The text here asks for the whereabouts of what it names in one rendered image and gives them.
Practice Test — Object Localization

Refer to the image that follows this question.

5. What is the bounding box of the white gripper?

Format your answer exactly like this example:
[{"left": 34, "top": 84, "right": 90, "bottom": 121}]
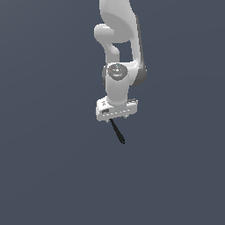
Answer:
[{"left": 95, "top": 98, "right": 139, "bottom": 123}]

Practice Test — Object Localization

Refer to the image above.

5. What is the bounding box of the thin black pointed object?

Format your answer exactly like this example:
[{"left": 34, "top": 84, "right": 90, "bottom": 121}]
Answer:
[{"left": 109, "top": 118, "right": 126, "bottom": 145}]

